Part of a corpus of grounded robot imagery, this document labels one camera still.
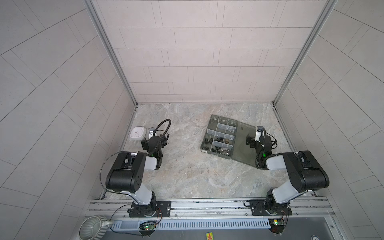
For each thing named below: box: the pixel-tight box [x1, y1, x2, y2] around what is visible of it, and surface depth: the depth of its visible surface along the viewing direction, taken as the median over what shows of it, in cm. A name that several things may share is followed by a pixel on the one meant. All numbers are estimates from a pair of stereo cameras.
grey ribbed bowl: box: [79, 215, 109, 240], surface depth 64 cm
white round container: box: [129, 126, 147, 141], surface depth 96 cm
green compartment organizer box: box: [200, 114, 259, 167], surface depth 96 cm
